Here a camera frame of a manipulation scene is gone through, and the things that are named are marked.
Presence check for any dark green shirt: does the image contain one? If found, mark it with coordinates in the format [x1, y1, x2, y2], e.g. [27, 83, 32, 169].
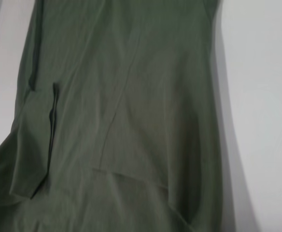
[0, 0, 231, 232]

